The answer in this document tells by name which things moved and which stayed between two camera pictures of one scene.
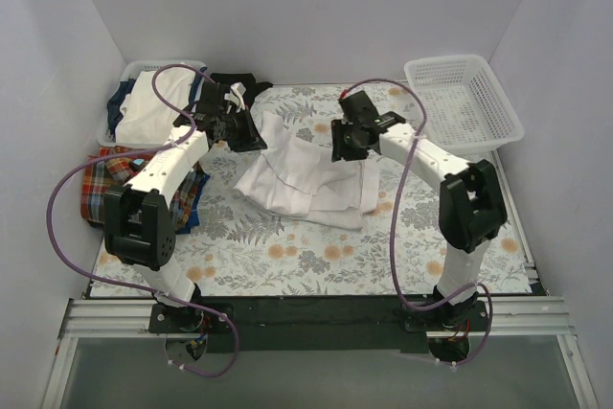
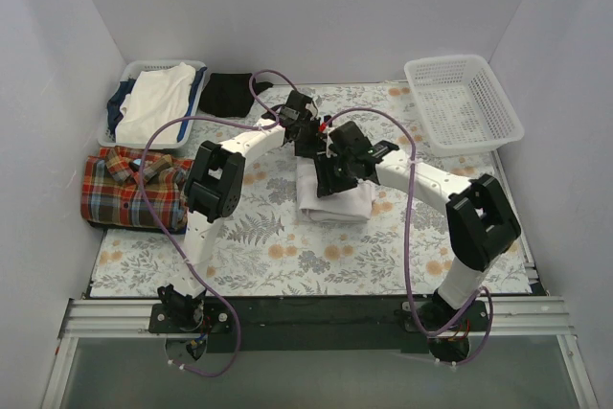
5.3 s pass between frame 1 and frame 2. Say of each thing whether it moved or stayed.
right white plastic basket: stayed
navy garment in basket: stayed
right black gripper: moved
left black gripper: moved
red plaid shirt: stayed
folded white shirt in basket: stayed
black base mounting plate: stayed
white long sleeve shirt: moved
